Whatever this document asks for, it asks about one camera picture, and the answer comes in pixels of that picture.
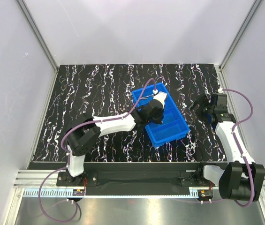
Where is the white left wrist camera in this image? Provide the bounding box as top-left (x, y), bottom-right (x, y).
top-left (153, 91), bottom-right (167, 108)

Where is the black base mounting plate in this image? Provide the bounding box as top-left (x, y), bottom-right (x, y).
top-left (26, 161), bottom-right (229, 196)

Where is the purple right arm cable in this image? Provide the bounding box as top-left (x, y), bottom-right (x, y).
top-left (218, 88), bottom-right (257, 207)

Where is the aluminium frame rail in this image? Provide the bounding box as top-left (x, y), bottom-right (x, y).
top-left (12, 170), bottom-right (265, 200)

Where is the aluminium corner post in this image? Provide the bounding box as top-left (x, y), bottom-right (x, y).
top-left (15, 0), bottom-right (59, 72)
top-left (219, 0), bottom-right (264, 71)

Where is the right aluminium corner post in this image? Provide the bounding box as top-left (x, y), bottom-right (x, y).
top-left (219, 0), bottom-right (264, 71)

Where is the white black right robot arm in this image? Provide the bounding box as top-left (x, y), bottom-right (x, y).
top-left (188, 93), bottom-right (265, 206)

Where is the blue plastic divided bin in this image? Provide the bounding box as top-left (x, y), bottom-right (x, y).
top-left (131, 83), bottom-right (190, 148)

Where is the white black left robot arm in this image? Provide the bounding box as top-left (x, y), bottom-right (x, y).
top-left (61, 93), bottom-right (166, 177)

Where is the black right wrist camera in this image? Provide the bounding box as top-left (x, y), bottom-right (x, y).
top-left (211, 93), bottom-right (227, 107)

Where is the left aluminium corner post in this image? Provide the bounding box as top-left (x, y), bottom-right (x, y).
top-left (15, 0), bottom-right (59, 72)

